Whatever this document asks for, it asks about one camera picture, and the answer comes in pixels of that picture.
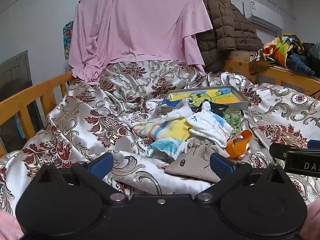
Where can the grey cabinet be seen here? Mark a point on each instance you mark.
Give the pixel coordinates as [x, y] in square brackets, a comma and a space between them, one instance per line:
[15, 72]

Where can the grey metal tray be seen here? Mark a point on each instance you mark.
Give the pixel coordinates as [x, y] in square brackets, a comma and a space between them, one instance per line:
[240, 103]

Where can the dark green cloth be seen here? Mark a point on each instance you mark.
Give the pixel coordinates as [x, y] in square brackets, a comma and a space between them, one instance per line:
[313, 55]

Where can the colourful wall poster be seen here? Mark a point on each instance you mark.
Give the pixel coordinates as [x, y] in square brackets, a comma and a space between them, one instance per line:
[67, 40]

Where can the white air conditioner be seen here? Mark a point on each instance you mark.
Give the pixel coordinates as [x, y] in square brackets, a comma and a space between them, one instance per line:
[265, 12]

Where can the green patterned packet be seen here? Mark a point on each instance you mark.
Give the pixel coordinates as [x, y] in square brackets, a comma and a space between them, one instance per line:
[236, 122]

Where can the yellow striped towel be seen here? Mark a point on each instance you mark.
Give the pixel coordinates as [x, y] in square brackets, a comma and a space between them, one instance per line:
[172, 129]

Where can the plain white cloth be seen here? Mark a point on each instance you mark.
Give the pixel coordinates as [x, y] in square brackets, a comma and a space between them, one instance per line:
[175, 113]

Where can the wooden bed frame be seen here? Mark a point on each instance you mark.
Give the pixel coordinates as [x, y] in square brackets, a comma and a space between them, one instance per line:
[275, 74]

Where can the blue yellow cartoon towel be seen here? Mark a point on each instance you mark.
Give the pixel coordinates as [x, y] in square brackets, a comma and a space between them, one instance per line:
[200, 96]

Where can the orange plastic cup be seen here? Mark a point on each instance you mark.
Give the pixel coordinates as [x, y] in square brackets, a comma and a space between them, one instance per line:
[237, 150]

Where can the small clear printed bag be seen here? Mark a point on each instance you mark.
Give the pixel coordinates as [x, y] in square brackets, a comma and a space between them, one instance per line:
[137, 120]

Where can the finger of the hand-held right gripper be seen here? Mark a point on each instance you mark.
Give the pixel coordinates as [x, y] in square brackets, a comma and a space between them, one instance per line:
[277, 150]
[314, 144]

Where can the wooden bed rail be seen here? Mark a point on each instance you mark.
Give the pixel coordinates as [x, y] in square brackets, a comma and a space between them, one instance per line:
[22, 97]

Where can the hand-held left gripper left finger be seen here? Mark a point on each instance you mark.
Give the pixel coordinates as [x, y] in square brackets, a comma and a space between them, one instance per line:
[101, 165]

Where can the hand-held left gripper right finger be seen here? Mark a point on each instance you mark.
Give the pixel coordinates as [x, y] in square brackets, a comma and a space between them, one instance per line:
[221, 164]

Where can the light blue soft packet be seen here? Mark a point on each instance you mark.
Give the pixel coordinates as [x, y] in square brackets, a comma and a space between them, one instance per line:
[165, 148]

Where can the floral satin blanket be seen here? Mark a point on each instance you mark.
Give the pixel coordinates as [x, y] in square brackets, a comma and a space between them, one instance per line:
[75, 130]

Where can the blue jeans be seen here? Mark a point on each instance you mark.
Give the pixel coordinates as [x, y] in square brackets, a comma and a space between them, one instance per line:
[300, 63]

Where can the white quilted cloth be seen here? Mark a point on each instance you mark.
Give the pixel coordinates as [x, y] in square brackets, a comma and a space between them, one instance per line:
[212, 127]

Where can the brown quilted jacket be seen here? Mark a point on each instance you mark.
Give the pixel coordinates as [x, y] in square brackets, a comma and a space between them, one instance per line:
[225, 30]

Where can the pink bed sheet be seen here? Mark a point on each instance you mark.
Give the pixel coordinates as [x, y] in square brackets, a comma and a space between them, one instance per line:
[140, 17]

